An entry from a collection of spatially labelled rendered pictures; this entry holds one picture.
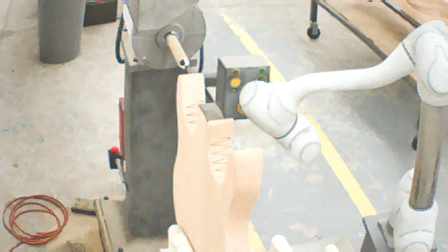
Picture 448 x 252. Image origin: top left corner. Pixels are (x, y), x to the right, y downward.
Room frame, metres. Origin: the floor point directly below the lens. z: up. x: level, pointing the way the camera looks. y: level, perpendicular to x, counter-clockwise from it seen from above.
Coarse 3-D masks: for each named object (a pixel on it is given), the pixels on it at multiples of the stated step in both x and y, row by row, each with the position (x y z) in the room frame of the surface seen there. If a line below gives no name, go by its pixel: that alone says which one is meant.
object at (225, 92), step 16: (224, 64) 2.05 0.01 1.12; (240, 64) 2.06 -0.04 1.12; (256, 64) 2.07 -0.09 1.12; (224, 80) 2.02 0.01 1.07; (240, 80) 2.03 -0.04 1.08; (256, 80) 2.05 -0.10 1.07; (208, 96) 2.16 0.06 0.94; (224, 96) 2.02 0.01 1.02; (224, 112) 2.02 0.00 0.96; (240, 112) 2.03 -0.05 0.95
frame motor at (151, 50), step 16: (128, 16) 2.10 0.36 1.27; (192, 16) 2.00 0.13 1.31; (128, 32) 2.08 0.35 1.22; (160, 32) 1.95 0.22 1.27; (176, 32) 1.97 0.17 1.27; (192, 32) 2.00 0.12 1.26; (144, 48) 1.95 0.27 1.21; (160, 48) 1.96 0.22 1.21; (192, 48) 2.00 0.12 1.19; (144, 64) 2.01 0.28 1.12; (160, 64) 1.97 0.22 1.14; (176, 64) 1.99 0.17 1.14
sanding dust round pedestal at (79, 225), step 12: (48, 216) 2.46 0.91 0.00; (60, 216) 2.48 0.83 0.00; (72, 216) 2.50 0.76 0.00; (84, 216) 2.52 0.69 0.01; (36, 228) 2.34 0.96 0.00; (48, 228) 2.36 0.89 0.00; (72, 228) 2.40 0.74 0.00; (84, 228) 2.42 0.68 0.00; (96, 228) 2.42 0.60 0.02; (60, 240) 2.28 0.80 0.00; (72, 240) 2.30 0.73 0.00; (84, 240) 2.32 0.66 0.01; (96, 240) 2.31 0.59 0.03
